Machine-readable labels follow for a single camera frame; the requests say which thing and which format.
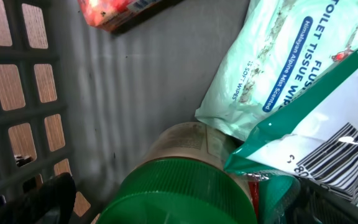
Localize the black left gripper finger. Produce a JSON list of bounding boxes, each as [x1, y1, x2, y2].
[[0, 172, 76, 224]]

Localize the green lid jar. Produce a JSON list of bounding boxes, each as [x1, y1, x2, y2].
[[98, 122, 257, 223]]

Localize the red tissue pack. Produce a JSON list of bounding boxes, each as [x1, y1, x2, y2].
[[78, 0, 161, 32]]

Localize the mint toilet wipes pack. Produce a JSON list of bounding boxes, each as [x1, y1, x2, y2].
[[195, 0, 358, 140]]

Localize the green white wipes packet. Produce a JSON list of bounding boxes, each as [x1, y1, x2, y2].
[[224, 37, 358, 215]]

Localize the grey plastic laundry basket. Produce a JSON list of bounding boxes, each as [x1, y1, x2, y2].
[[0, 1, 358, 223]]

